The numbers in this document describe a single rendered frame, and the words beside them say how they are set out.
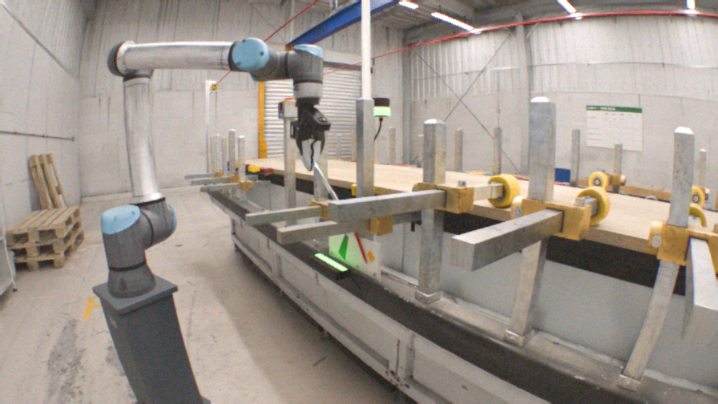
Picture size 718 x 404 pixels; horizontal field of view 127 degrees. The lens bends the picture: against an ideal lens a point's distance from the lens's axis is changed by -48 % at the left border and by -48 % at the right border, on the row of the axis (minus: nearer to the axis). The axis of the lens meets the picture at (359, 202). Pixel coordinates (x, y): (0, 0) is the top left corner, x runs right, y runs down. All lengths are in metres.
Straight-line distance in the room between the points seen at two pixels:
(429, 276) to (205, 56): 0.80
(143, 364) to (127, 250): 0.39
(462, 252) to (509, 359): 0.36
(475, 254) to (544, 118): 0.30
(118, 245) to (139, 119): 0.45
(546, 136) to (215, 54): 0.81
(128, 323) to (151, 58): 0.82
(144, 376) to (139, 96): 0.97
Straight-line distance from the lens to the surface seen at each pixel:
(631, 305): 0.79
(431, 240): 0.73
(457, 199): 0.66
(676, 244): 0.52
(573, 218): 0.54
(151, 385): 1.29
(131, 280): 1.16
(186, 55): 1.02
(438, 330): 0.75
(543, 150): 0.56
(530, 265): 0.60
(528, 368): 0.65
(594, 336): 0.84
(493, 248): 0.36
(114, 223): 1.12
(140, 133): 1.27
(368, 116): 0.90
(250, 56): 0.90
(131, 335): 1.17
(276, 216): 1.02
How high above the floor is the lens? 1.05
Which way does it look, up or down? 10 degrees down
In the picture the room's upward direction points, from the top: straight up
